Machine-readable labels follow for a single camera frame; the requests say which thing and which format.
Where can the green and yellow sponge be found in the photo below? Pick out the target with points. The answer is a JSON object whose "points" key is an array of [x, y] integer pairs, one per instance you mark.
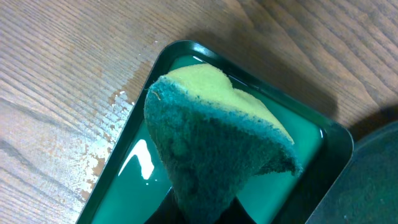
{"points": [[212, 138]]}

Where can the green rectangular water tray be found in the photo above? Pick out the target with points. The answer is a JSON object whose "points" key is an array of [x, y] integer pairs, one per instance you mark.
{"points": [[134, 182]]}

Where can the round black tray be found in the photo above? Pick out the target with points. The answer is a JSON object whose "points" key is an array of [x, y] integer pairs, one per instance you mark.
{"points": [[366, 190]]}

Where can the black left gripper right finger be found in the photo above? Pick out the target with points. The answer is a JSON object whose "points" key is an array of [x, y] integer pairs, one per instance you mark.
{"points": [[237, 214]]}

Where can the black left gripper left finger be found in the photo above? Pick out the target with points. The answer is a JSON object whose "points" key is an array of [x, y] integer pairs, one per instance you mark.
{"points": [[167, 212]]}

